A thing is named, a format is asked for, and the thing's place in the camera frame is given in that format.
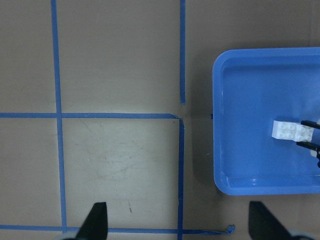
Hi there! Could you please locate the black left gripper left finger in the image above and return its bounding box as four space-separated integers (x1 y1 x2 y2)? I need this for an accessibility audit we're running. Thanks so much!
74 202 108 240

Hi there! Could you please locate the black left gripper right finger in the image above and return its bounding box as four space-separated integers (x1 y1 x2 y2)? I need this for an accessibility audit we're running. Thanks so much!
248 201 292 240

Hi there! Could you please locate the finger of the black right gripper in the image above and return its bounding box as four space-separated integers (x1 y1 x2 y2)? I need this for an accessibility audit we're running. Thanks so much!
296 141 320 152
300 120 320 130

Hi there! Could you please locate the white block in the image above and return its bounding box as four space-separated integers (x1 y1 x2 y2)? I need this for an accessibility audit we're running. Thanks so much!
293 124 314 142
271 120 298 141

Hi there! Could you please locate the blue plastic tray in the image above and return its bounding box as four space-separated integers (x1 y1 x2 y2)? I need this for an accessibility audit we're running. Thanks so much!
212 47 320 195

